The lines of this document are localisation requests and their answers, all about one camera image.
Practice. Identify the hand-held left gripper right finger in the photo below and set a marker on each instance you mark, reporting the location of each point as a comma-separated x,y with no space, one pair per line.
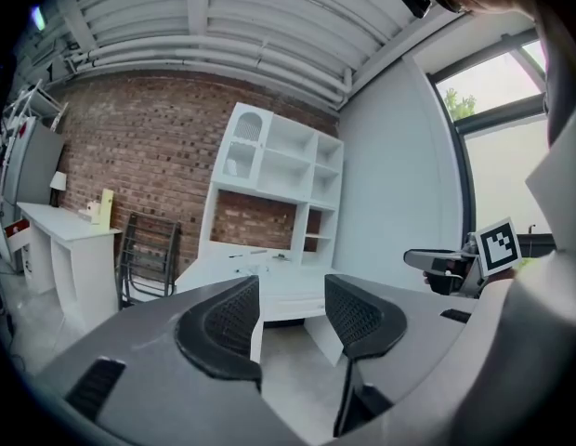
362,318

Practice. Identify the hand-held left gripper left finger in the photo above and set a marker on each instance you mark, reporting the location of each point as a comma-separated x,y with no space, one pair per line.
213,337

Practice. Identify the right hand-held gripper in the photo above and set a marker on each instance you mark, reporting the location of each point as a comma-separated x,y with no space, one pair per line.
499,249

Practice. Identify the white desk with hutch shelves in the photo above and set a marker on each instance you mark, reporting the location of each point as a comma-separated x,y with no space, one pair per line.
288,291

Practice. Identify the white pen holder box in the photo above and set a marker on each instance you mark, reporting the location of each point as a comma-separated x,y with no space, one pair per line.
258,252

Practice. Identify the black and brass clip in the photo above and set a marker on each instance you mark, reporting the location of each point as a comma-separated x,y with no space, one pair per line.
280,257

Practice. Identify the black metal folding rack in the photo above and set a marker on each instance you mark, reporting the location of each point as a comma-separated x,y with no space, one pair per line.
148,258

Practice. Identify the black framed window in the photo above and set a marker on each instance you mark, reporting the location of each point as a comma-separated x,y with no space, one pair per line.
497,156

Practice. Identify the small white box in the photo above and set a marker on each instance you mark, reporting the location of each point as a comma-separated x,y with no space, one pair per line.
90,213

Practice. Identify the white side desk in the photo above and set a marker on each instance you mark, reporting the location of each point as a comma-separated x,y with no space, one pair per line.
65,230

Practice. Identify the white ribbed glass cabinet door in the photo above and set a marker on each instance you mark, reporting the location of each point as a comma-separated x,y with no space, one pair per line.
244,156

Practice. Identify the white table lamp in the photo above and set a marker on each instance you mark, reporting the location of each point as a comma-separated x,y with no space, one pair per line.
58,181

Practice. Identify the red and white box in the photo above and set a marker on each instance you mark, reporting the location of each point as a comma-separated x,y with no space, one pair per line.
17,230

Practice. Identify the dark grey board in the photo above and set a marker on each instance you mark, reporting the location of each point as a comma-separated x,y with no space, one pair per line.
39,165

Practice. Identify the white metal frame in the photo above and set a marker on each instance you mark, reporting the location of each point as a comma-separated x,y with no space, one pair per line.
35,105

